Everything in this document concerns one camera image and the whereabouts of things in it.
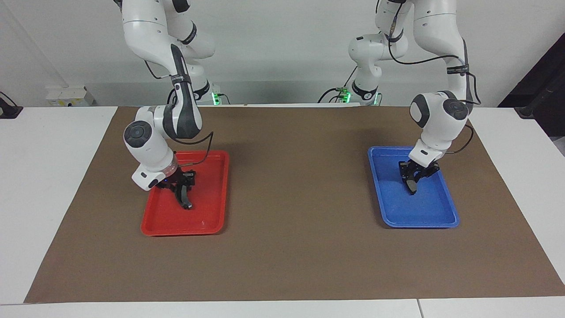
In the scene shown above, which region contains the long curved dark brake pad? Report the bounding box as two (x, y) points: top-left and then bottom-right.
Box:
(176, 185), (194, 211)

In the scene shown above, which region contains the blue plastic tray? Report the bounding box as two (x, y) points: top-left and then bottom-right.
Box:
(367, 146), (460, 229)

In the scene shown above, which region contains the red plastic tray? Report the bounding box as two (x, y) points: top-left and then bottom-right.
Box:
(140, 150), (230, 237)

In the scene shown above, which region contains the brown table mat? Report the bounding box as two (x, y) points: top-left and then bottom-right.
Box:
(23, 106), (565, 304)

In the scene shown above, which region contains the white power strip box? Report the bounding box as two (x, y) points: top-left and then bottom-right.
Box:
(45, 86), (95, 107)

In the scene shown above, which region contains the black background panel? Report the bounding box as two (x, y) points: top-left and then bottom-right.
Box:
(498, 33), (565, 138)

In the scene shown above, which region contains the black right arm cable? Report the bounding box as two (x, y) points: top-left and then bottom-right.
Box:
(145, 60), (215, 169)

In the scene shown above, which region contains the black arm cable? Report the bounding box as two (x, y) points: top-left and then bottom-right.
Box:
(377, 0), (482, 155)
(145, 60), (215, 169)

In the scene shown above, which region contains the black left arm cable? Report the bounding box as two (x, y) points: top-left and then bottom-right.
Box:
(377, 0), (482, 155)

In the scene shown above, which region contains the black clamp mount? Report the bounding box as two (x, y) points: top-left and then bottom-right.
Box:
(0, 91), (23, 119)
(516, 77), (565, 120)

